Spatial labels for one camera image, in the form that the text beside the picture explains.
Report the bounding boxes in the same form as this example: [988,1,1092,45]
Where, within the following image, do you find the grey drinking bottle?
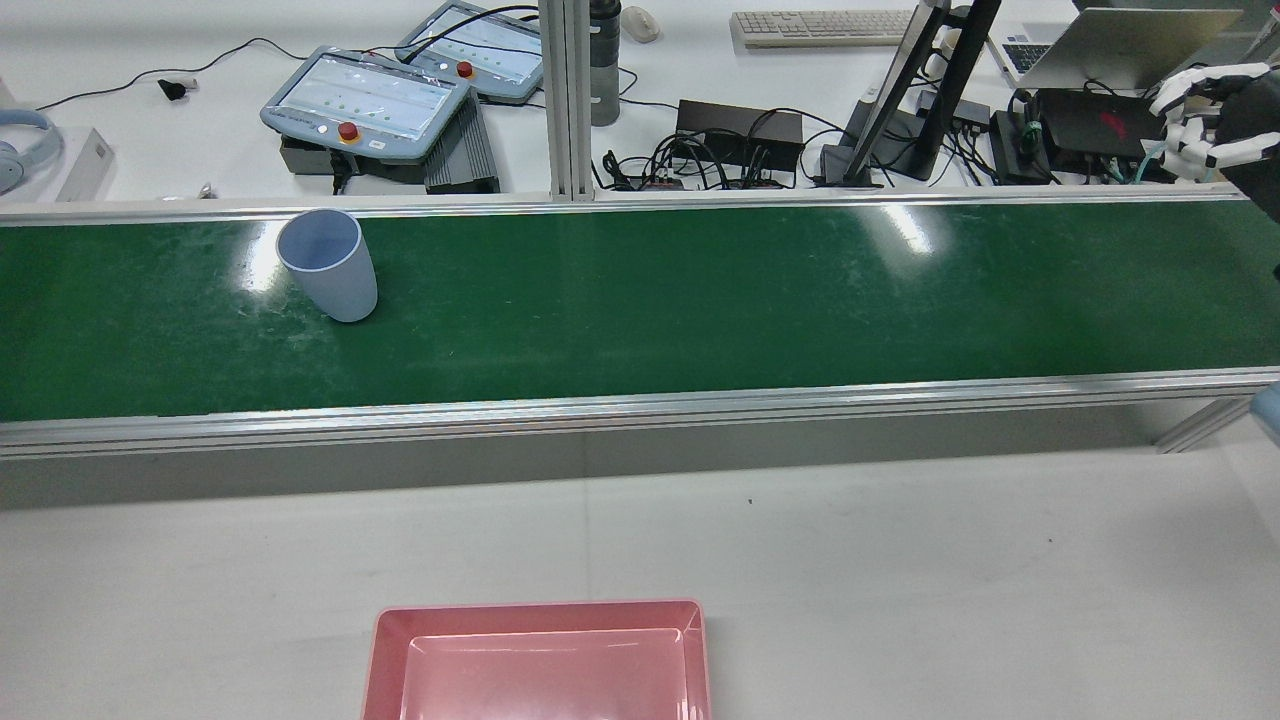
[588,0,623,128]

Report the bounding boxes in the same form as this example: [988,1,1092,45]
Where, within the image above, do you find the long black cable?
[35,38,311,113]

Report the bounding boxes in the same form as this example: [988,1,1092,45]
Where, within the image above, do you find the grey teach pendant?
[260,45,473,164]
[395,0,546,106]

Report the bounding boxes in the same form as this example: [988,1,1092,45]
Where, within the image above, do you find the black usb hub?
[918,88,993,133]

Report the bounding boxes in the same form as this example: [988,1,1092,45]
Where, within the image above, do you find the white flat box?
[55,127,116,203]

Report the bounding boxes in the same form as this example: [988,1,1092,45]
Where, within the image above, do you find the white keyboard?
[730,8,916,49]

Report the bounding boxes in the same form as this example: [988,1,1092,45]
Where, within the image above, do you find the ribbed grey metal box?
[425,92,501,195]

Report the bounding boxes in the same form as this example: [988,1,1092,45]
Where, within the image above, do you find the green conveyor belt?
[0,185,1280,461]

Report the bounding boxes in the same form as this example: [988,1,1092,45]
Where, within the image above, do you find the black cable tangle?
[598,105,846,191]

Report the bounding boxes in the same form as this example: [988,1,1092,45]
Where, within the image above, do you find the pink plastic box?
[362,598,713,720]

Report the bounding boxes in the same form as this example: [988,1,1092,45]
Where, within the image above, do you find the black power box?
[676,98,805,171]

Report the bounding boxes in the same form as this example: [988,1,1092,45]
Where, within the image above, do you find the black mini computer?
[1035,88,1181,181]

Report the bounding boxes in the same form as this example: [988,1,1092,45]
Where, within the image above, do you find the aluminium profile post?
[538,0,596,203]

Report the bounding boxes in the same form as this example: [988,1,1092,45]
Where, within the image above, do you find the black adapter box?
[990,108,1051,186]

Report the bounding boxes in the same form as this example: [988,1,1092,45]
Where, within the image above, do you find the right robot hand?
[1148,62,1280,223]

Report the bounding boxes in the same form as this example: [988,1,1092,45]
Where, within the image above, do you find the black flat monitor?
[843,0,953,186]

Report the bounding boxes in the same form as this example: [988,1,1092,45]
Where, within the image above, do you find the teal cable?
[1135,140,1221,186]

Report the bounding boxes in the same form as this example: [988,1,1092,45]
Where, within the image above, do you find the grey laptop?
[985,8,1246,93]

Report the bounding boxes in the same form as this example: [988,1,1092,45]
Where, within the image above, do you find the black monitor stand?
[820,0,1003,186]

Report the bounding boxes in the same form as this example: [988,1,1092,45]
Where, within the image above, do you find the dark grey metal box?
[278,135,431,186]

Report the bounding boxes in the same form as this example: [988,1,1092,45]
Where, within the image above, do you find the blue headphones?
[0,108,63,196]

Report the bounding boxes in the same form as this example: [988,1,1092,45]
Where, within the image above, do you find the blue grey cup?
[276,208,379,324]

